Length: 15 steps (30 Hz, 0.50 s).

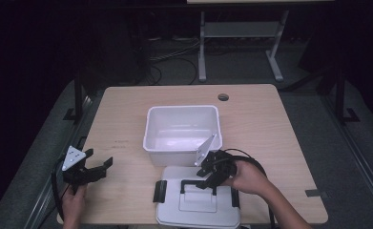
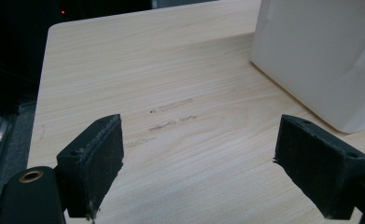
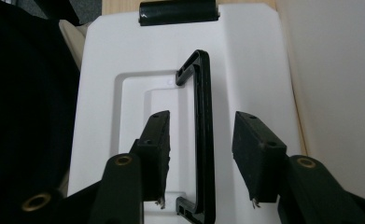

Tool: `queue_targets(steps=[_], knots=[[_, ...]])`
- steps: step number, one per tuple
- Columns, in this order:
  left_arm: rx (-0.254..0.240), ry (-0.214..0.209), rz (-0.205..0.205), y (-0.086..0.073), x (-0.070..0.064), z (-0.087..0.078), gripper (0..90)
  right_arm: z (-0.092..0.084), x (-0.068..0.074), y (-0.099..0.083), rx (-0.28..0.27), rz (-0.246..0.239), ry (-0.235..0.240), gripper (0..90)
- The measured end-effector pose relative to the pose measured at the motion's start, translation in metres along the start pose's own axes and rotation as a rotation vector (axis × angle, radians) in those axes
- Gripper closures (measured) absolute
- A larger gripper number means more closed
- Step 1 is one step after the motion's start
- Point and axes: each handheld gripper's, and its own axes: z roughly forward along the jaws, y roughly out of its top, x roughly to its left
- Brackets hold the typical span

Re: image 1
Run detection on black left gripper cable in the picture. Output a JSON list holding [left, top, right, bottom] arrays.
[[51, 157, 68, 221]]

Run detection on grey metal table frame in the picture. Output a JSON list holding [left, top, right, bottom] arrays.
[[197, 9, 290, 83]]

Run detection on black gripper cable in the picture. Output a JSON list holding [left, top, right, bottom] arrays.
[[221, 148, 277, 229], [51, 157, 68, 221]]

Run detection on black metal stand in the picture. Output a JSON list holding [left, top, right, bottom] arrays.
[[63, 68, 91, 122], [332, 65, 361, 124]]

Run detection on person's left hand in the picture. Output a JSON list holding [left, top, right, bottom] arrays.
[[61, 184, 89, 221]]

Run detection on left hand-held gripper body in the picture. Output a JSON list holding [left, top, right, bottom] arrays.
[[60, 145, 108, 196]]

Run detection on white lid with black handle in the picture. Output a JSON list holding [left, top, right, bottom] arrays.
[[153, 165, 241, 229]]

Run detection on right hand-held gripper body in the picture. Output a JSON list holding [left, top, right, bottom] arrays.
[[194, 133, 238, 186]]

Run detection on bundle of floor cables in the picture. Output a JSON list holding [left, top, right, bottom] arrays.
[[138, 37, 201, 86]]

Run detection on metal floor rail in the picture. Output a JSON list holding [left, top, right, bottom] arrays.
[[321, 94, 373, 212], [24, 94, 96, 229]]

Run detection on white plastic storage box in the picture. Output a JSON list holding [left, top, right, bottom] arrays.
[[142, 105, 223, 168]]

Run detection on grey tape strip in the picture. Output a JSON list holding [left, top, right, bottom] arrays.
[[304, 188, 323, 198]]

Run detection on person's right hand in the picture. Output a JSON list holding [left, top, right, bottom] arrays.
[[222, 159, 270, 196]]

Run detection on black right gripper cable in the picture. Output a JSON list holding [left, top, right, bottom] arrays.
[[221, 148, 277, 229]]

